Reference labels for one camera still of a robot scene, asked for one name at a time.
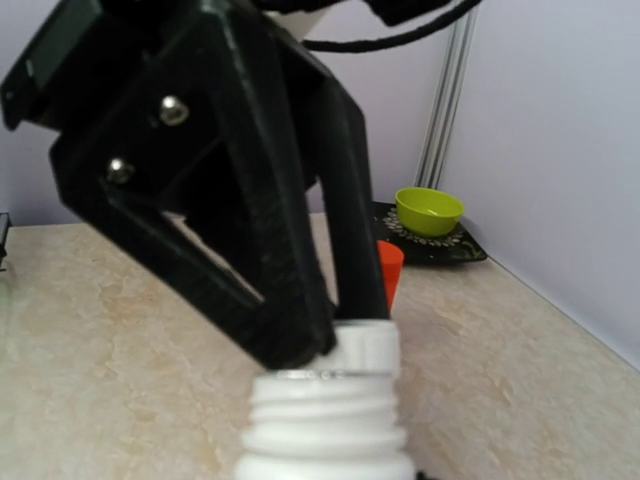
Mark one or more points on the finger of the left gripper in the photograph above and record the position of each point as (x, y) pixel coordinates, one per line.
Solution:
(331, 133)
(192, 166)

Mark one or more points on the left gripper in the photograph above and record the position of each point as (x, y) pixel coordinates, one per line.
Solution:
(105, 66)

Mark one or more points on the red pill bottle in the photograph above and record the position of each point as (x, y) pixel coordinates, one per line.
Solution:
(392, 262)

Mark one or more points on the white bottle cap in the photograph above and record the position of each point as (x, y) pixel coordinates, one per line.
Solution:
(368, 346)

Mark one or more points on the small white pill bottle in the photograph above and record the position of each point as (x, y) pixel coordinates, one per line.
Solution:
(324, 425)

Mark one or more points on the lime green bowl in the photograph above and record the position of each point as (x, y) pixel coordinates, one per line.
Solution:
(428, 212)

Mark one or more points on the black square tray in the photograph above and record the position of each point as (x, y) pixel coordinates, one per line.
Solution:
(457, 247)

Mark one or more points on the left aluminium frame post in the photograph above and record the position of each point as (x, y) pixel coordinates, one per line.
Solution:
(444, 110)

